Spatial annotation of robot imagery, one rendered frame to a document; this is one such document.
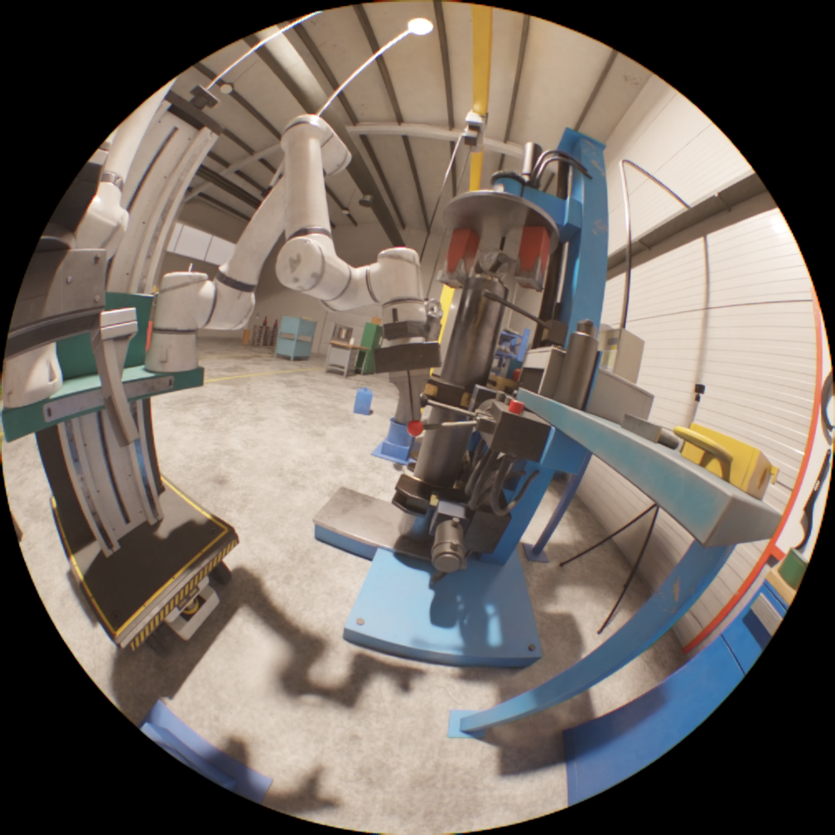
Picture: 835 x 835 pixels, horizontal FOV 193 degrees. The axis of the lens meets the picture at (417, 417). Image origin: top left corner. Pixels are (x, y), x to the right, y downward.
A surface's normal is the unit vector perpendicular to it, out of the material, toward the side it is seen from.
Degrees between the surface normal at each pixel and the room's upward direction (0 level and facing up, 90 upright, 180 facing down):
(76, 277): 66
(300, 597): 0
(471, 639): 0
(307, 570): 0
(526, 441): 90
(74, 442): 90
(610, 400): 90
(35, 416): 90
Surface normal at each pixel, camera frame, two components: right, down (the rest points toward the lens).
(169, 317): 0.59, 0.35
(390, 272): -0.23, 0.22
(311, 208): 0.50, 0.00
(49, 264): 0.99, -0.16
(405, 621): 0.25, -0.94
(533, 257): -0.65, 0.03
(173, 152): 0.96, 0.26
